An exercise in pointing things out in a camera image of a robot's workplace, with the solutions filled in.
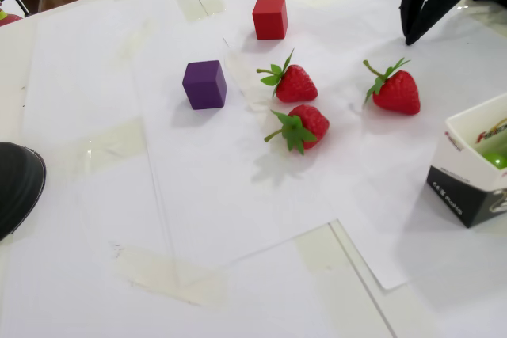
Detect white black cardboard box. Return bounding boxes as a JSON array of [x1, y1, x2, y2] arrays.
[[426, 92, 507, 230]]

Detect red plastic strawberry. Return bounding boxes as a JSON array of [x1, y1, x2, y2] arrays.
[[363, 57, 421, 116], [264, 104, 330, 156], [255, 47, 319, 104]]

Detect red wooden cube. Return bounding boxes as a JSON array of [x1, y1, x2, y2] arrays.
[[252, 0, 289, 41]]

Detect green plastic grape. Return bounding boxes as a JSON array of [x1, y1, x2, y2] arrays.
[[481, 146, 507, 170]]

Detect white paper sheet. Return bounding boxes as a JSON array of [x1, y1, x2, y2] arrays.
[[223, 0, 507, 291], [130, 39, 342, 287]]

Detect purple wooden cube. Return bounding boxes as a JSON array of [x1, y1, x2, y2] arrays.
[[181, 59, 228, 111]]

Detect black round base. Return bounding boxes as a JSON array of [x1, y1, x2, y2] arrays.
[[0, 141, 48, 242]]

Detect black hose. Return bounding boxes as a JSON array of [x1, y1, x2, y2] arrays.
[[0, 0, 31, 18]]

